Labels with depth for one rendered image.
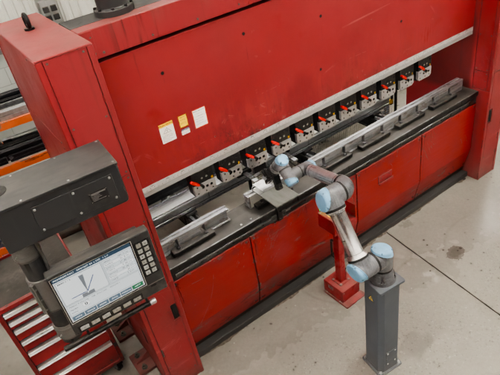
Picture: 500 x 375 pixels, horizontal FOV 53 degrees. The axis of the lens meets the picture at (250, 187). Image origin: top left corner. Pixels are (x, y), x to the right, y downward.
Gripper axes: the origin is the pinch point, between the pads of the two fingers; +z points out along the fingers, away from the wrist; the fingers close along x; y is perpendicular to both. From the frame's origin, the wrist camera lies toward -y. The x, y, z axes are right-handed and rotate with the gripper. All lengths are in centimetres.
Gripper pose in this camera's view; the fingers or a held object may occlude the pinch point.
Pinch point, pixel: (268, 183)
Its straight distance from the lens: 323.4
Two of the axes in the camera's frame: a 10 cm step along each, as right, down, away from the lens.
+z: -2.5, 3.6, 9.0
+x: -8.1, 4.4, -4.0
